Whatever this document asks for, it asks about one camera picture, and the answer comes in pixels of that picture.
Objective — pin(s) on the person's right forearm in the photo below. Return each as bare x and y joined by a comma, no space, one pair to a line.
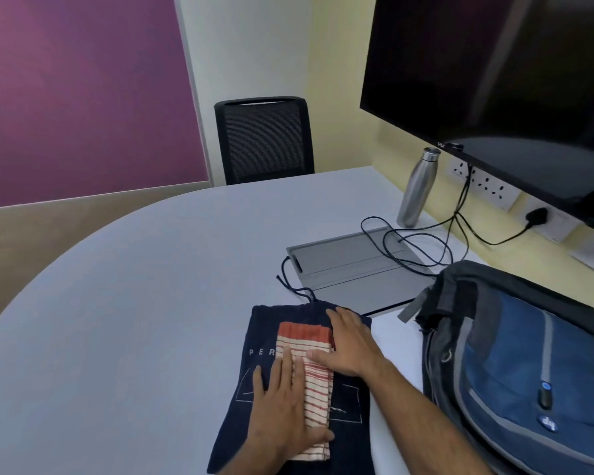
425,425

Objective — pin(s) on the person's right hand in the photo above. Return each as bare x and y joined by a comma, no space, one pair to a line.
356,348

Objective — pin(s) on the black mesh back chair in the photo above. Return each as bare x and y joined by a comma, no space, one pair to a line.
265,143

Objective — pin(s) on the white wall socket strip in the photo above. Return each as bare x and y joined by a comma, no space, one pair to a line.
490,185

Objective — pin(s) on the navy blue hoodie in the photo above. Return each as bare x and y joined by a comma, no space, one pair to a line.
346,415

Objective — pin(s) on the white wall switch plate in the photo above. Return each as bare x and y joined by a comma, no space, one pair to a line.
562,225

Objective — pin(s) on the red striped cloth clothes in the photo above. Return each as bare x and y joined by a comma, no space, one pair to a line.
319,390

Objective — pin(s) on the person's left hand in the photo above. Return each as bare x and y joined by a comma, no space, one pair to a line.
282,410

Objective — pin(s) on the black television screen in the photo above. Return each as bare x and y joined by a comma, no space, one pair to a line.
475,59

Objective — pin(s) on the steel water bottle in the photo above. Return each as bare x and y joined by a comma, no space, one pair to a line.
416,192

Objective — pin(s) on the black grey backpack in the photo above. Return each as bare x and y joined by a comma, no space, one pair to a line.
515,371

